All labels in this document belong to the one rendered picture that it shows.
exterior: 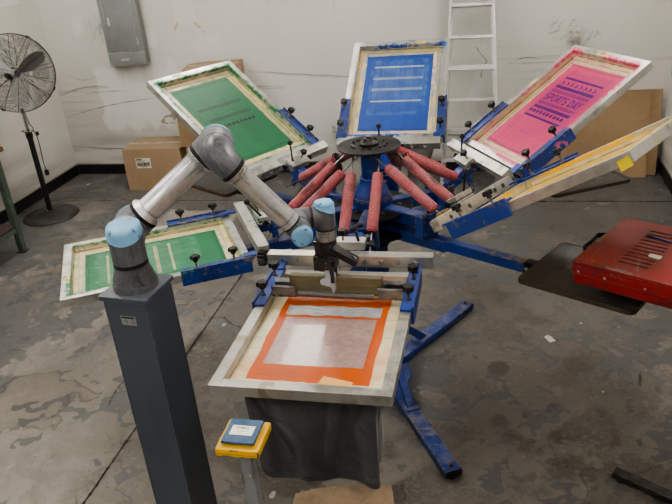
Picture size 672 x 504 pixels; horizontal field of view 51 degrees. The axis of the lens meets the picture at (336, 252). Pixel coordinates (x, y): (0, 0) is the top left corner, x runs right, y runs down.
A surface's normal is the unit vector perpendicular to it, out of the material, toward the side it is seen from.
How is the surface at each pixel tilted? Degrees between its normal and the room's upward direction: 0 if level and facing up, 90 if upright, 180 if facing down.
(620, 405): 0
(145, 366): 90
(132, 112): 90
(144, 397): 90
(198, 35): 90
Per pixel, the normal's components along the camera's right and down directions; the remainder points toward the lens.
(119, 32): -0.21, 0.44
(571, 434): -0.08, -0.90
